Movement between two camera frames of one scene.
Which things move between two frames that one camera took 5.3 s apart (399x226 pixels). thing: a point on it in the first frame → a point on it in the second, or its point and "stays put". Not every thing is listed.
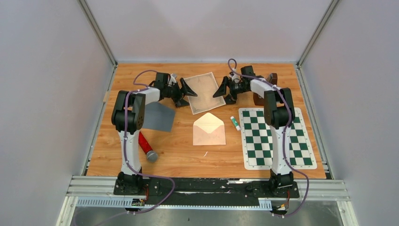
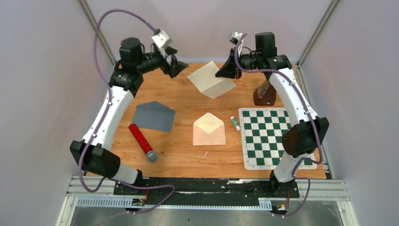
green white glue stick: [235, 123] stays put
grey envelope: [159, 117] stays put
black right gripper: [222, 90] → [229, 69]
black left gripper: [179, 102] → [174, 68]
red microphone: [152, 155] stays put
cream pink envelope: [208, 130] stays put
